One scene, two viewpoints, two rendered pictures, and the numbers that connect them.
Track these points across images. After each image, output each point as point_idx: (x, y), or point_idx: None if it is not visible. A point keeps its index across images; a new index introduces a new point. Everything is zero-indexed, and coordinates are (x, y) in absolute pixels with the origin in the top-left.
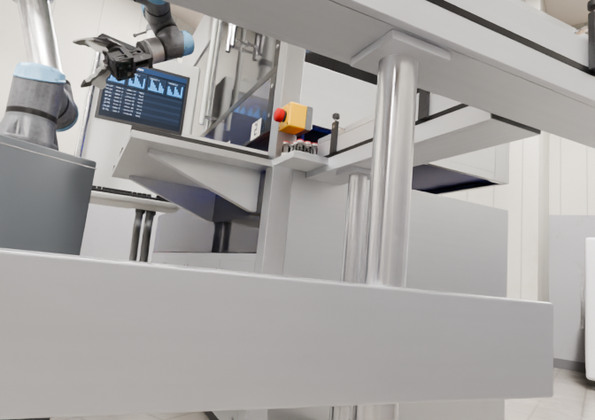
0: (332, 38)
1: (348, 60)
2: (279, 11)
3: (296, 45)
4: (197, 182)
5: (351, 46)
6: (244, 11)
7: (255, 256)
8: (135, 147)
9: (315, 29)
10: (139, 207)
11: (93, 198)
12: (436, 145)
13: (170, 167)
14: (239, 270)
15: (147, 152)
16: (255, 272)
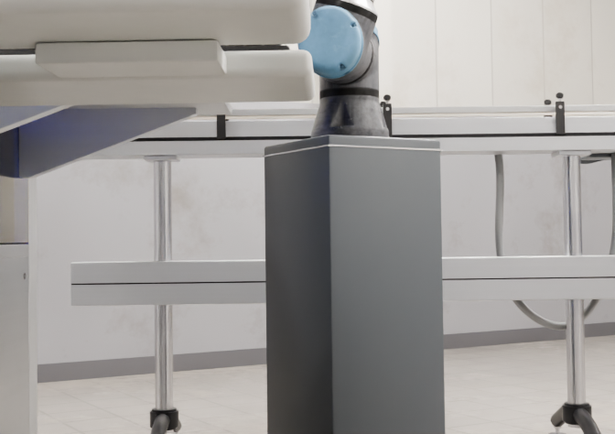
0: (193, 156)
1: (175, 155)
2: (221, 156)
3: (202, 154)
4: (116, 144)
5: (182, 156)
6: (232, 155)
7: (28, 248)
8: (215, 107)
9: (203, 156)
10: (48, 91)
11: (223, 99)
12: None
13: (161, 127)
14: (9, 275)
15: (192, 104)
16: (30, 272)
